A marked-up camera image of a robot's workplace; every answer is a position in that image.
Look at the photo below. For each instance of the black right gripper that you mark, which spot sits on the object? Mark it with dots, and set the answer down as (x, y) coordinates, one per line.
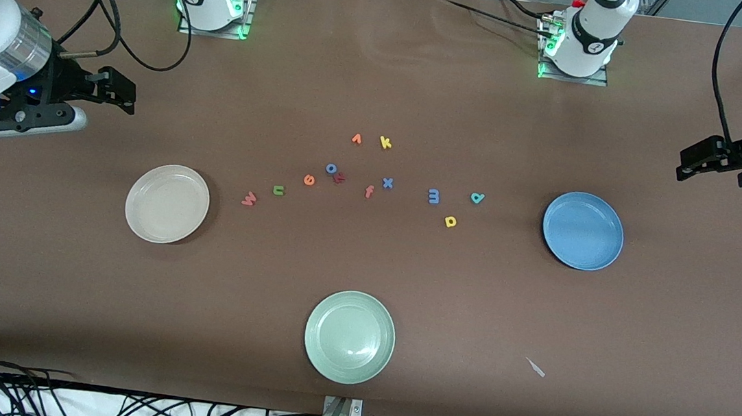
(66, 81)

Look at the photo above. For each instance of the red foam letter w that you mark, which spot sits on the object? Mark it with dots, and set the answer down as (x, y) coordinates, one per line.
(249, 200)

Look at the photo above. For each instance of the green letter u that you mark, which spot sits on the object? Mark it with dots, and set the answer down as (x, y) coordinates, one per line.
(274, 189)

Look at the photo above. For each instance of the orange foam letter e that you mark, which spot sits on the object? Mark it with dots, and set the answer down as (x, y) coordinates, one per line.
(305, 179)

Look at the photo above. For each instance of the teal foam letter p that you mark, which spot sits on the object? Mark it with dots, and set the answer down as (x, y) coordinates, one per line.
(481, 197)

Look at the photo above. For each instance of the yellow letter d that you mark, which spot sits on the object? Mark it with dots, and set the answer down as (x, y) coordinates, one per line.
(447, 221)

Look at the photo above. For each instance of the blue foam letter m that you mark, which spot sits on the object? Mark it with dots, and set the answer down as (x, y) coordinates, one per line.
(438, 197)

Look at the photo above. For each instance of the beige plate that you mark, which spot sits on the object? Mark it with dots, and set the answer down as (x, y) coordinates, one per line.
(167, 204)

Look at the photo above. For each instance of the blue plate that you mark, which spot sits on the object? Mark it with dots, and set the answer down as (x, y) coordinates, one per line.
(582, 230)

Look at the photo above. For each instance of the blue foam letter o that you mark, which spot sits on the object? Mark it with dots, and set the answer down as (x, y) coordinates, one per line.
(327, 168)

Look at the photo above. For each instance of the dark red foam letter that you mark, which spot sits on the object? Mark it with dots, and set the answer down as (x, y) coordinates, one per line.
(340, 178)

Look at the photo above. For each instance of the orange foam letter v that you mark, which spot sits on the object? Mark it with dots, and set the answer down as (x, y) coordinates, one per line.
(357, 137)

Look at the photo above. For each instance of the white tape scrap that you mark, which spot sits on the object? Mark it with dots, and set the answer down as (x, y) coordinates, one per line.
(535, 367)

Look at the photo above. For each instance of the salmon foam letter f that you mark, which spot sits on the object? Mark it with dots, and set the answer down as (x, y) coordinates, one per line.
(368, 192)

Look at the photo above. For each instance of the yellow foam letter k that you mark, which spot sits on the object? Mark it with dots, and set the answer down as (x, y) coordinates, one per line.
(383, 142)

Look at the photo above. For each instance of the blue foam letter x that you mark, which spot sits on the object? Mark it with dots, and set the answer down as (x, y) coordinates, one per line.
(387, 183)

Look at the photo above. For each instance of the pale green plate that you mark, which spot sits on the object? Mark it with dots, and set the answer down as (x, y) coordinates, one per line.
(349, 337)

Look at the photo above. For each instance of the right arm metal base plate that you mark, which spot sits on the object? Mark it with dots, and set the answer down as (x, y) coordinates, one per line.
(224, 34)

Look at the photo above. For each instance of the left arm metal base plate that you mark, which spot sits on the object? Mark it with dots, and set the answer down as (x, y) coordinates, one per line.
(591, 81)

